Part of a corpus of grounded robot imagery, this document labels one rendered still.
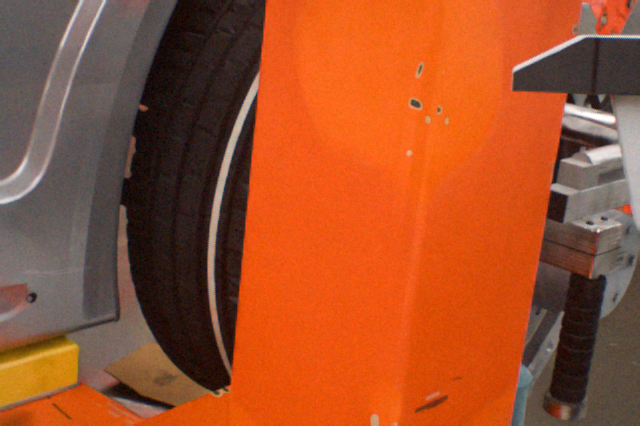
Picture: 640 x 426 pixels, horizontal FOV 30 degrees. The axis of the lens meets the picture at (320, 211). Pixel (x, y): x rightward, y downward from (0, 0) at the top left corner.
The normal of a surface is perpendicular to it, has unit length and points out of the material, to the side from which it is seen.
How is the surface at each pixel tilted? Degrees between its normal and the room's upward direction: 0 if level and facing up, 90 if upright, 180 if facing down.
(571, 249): 90
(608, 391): 0
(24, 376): 90
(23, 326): 90
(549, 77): 84
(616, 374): 0
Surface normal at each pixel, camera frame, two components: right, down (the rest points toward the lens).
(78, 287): 0.74, 0.27
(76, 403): 0.11, -0.95
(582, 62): -0.08, 0.20
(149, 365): 0.30, -0.89
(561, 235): -0.66, 0.15
